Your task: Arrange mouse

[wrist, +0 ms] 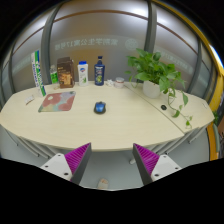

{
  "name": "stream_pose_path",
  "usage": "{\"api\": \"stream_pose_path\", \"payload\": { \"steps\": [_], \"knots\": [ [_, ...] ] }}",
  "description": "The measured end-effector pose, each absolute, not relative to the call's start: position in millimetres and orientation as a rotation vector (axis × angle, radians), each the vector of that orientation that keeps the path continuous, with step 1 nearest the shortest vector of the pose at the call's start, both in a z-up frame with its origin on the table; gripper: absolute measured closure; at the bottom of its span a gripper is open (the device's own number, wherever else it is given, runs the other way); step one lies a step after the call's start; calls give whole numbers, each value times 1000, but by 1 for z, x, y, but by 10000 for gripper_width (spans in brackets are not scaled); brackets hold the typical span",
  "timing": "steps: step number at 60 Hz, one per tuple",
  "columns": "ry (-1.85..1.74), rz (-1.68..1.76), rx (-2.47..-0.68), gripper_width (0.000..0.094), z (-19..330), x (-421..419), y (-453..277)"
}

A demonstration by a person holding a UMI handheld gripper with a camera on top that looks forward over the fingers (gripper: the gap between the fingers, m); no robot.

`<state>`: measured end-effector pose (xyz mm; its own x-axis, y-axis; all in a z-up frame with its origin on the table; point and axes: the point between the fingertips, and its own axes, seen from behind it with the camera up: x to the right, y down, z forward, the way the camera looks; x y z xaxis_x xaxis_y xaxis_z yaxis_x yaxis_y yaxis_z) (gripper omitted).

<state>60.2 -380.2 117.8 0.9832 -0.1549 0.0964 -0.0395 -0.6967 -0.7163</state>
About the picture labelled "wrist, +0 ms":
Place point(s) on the white green shuttlecock tube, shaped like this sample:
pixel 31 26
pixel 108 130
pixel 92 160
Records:
pixel 38 73

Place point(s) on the clear bottle green label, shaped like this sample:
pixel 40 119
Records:
pixel 54 77

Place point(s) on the small pale floor object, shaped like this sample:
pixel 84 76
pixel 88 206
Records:
pixel 102 183

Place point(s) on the floral print mouse pad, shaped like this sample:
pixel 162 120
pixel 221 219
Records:
pixel 57 101

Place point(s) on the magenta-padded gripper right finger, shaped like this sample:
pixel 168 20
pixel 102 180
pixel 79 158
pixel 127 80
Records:
pixel 146 158

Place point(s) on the patterned tissue packet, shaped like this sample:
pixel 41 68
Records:
pixel 29 99

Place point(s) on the blue computer mouse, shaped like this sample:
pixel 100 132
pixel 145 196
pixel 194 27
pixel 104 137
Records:
pixel 100 107

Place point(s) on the crumpled white paper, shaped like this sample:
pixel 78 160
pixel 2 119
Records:
pixel 109 83

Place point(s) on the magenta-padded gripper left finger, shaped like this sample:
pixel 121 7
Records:
pixel 78 157

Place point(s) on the small black table grommet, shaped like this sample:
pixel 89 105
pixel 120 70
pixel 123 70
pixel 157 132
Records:
pixel 163 107

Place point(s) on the dark blue pump bottle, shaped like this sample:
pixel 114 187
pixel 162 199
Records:
pixel 99 74

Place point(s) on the green plant in white pot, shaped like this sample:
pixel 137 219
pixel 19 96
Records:
pixel 151 88

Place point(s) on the white bottle blue cap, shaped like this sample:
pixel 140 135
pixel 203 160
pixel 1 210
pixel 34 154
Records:
pixel 83 75

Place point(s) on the brown cardboard box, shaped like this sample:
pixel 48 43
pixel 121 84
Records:
pixel 65 73

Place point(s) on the small white pink jar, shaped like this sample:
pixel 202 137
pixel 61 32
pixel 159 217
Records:
pixel 119 82

